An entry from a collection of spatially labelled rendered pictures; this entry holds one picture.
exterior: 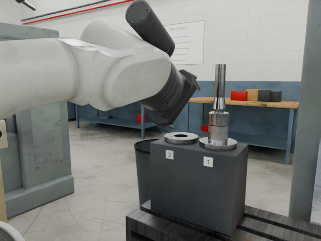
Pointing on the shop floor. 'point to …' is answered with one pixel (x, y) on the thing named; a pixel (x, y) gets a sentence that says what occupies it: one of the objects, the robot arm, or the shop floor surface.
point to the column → (307, 119)
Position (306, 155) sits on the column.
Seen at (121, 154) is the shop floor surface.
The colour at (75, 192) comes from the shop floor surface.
